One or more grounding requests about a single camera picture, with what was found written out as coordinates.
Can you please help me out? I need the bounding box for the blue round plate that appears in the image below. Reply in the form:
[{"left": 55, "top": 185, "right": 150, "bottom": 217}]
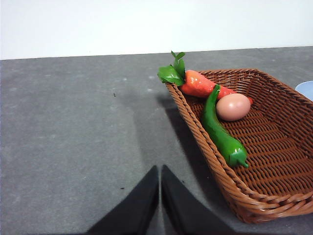
[{"left": 294, "top": 81, "right": 313, "bottom": 101}]

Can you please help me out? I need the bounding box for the orange carrot with green leaves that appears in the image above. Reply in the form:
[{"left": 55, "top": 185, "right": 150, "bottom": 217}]
[{"left": 157, "top": 50, "right": 254, "bottom": 105}]

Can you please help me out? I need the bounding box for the brown wicker basket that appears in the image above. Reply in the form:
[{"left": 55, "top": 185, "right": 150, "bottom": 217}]
[{"left": 165, "top": 68, "right": 313, "bottom": 224}]

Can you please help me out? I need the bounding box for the green chili pepper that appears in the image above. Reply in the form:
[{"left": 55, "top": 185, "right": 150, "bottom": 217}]
[{"left": 201, "top": 84, "right": 249, "bottom": 169}]

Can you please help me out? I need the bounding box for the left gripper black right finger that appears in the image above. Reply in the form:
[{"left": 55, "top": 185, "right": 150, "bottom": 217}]
[{"left": 160, "top": 164, "right": 236, "bottom": 235}]

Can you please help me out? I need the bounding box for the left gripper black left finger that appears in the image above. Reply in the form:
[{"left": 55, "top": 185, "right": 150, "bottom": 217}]
[{"left": 86, "top": 165, "right": 160, "bottom": 235}]

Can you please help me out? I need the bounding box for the brown egg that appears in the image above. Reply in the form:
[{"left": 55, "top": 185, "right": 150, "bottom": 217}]
[{"left": 216, "top": 93, "right": 252, "bottom": 122}]

